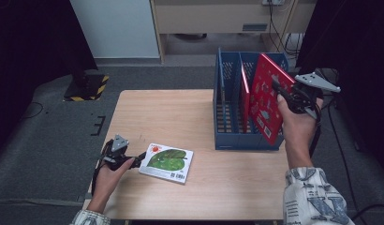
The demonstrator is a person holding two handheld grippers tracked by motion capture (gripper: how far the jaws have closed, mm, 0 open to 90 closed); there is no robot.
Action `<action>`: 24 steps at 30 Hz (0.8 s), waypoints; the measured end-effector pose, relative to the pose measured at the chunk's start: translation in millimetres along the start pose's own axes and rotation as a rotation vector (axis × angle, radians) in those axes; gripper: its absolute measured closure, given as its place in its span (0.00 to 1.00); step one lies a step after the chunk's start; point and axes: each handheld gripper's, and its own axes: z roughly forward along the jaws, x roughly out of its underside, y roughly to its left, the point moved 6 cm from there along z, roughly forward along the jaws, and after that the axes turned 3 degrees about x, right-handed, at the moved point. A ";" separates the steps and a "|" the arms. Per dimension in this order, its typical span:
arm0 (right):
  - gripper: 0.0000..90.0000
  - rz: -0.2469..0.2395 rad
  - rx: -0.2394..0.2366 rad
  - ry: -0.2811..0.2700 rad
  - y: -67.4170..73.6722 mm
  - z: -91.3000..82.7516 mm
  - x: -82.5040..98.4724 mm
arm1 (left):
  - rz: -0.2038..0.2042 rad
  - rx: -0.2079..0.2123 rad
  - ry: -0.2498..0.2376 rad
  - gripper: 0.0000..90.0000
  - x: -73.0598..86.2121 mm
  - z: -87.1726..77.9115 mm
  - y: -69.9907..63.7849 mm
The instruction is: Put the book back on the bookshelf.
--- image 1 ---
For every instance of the white power strip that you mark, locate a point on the white power strip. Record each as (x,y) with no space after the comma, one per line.
(273,2)

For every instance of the beige cabinet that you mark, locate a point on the beige cabinet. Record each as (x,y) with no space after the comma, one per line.
(212,18)

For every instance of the person's right hand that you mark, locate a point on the person's right hand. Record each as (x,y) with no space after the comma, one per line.
(298,131)

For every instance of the grey tape piece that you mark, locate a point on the grey tape piece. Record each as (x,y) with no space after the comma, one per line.
(84,197)

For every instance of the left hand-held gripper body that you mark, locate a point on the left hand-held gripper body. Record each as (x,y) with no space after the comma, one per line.
(116,153)

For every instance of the black yellow striped stand base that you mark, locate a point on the black yellow striped stand base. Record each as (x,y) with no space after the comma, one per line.
(87,89)

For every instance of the person's left hand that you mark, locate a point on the person's left hand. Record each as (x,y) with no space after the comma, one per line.
(107,184)

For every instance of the white panel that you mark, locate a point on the white panel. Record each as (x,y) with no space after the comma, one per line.
(118,28)

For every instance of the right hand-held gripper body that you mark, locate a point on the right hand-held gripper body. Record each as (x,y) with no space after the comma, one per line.
(305,97)

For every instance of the red illustrated book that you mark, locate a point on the red illustrated book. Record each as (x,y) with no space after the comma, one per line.
(245,109)
(265,93)

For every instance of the dark curtain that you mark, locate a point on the dark curtain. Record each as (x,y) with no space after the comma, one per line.
(361,47)

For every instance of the white book with green leaf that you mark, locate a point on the white book with green leaf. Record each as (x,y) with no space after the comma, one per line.
(168,159)

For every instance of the blue plastic file rack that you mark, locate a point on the blue plastic file rack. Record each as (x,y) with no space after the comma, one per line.
(224,143)

